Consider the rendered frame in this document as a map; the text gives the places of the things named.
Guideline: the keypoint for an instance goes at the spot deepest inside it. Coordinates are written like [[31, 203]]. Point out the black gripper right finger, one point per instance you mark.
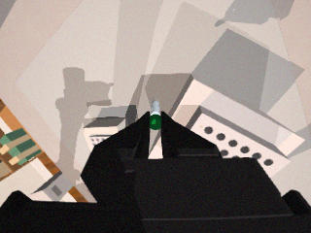
[[184, 143]]

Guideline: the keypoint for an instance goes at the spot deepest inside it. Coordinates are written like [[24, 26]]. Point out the green-capped test tube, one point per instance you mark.
[[155, 118]]

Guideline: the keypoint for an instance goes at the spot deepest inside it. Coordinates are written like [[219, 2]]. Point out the cream block with round holes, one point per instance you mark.
[[103, 128]]

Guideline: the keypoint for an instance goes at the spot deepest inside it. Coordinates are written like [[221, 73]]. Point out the grey flat mat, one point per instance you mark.
[[110, 58]]

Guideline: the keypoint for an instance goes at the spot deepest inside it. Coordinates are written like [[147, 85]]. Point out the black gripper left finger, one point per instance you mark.
[[128, 141]]

